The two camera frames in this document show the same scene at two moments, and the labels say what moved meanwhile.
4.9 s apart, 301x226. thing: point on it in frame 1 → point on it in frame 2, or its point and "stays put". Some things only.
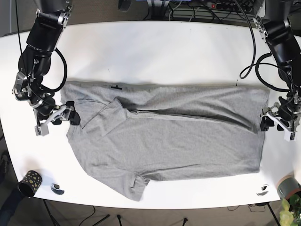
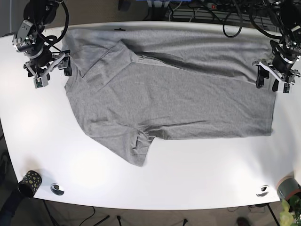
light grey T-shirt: x=138 y=133 → x=133 y=85
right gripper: x=287 y=111 → x=285 y=54
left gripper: x=46 y=109 → x=42 y=60
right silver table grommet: x=264 y=190 stays put
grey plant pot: x=288 y=186 stays put
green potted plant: x=290 y=214 stays put
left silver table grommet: x=55 y=187 stays put
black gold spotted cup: x=30 y=183 stays put
